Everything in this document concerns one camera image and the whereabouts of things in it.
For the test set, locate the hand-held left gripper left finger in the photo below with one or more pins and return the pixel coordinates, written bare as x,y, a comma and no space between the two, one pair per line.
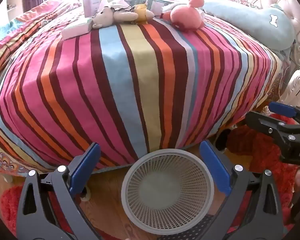
86,165

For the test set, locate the dark starred cloth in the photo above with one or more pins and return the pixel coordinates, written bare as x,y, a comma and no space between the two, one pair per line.
190,232

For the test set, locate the white wall cabinet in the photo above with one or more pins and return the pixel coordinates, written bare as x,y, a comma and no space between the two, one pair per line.
11,3

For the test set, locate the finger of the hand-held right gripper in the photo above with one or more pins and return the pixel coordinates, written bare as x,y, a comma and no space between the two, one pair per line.
281,108
261,123

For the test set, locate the light teal box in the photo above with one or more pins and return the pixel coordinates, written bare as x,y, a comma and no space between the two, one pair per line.
155,5

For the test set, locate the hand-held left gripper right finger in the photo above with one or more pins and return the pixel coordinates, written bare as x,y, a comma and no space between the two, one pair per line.
215,170

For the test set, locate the pink plush toy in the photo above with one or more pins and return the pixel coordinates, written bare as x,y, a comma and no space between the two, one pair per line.
185,16

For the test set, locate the purple white carton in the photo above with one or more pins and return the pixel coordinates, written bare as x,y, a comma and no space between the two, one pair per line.
91,5

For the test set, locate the flat white green box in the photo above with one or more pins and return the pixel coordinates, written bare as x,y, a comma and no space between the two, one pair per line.
75,31

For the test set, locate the grey mesh waste basket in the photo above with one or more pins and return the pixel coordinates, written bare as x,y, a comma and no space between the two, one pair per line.
165,197

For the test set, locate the light blue bone-print pillow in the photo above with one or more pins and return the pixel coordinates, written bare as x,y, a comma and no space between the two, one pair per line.
252,22

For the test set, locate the folded colourful quilt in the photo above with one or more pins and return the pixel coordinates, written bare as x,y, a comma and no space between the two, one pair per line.
20,27

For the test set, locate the white dog plush toy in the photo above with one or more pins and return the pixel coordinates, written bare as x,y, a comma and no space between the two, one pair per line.
105,17

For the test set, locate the yellow plush toy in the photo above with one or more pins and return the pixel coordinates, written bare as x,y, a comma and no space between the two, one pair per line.
143,13

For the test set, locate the striped colourful bedspread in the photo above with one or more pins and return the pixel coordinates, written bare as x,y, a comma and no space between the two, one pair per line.
140,80

